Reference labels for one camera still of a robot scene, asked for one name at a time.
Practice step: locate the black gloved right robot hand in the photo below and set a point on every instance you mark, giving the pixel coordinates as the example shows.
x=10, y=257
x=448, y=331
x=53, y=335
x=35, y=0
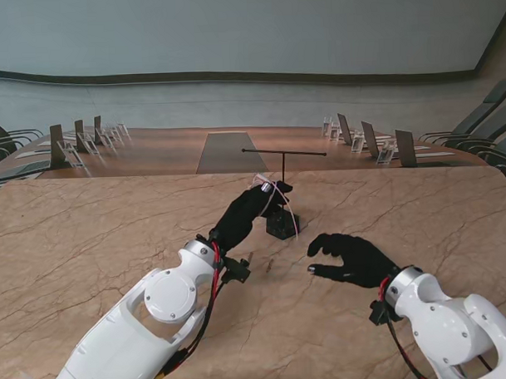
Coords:
x=359, y=260

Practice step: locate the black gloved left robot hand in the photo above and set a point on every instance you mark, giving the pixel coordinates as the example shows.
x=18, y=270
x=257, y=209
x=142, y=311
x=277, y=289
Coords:
x=245, y=212

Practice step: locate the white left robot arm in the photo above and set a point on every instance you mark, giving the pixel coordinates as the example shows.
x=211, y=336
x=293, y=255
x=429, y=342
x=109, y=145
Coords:
x=129, y=339

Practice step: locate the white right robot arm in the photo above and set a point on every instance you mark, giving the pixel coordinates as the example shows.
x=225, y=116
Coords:
x=453, y=328

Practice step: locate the black T rack marble base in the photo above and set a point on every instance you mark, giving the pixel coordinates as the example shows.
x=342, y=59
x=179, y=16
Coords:
x=281, y=226

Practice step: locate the small grey tape strip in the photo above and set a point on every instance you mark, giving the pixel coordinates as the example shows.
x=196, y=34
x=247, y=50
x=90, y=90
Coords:
x=250, y=257

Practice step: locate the grey table runner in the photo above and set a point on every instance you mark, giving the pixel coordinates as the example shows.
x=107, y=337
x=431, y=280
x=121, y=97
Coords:
x=231, y=153

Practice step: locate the brown wooden conference table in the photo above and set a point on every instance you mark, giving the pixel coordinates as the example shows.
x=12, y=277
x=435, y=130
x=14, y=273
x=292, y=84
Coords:
x=160, y=151

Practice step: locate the clear acrylic name holder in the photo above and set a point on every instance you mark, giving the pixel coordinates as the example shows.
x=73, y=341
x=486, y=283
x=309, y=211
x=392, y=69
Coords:
x=71, y=156
x=386, y=152
x=358, y=143
x=326, y=126
x=120, y=131
x=106, y=138
x=335, y=131
x=88, y=144

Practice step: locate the dark upright desk screen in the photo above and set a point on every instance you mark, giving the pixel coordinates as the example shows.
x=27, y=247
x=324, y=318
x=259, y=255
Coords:
x=57, y=146
x=98, y=130
x=405, y=148
x=344, y=128
x=79, y=135
x=369, y=139

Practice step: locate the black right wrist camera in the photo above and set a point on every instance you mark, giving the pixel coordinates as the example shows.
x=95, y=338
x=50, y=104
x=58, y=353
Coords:
x=380, y=312

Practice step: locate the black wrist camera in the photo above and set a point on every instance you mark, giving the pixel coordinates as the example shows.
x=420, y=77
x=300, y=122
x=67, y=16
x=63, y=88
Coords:
x=237, y=271
x=380, y=312

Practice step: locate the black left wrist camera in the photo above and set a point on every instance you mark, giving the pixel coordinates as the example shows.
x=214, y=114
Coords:
x=237, y=271

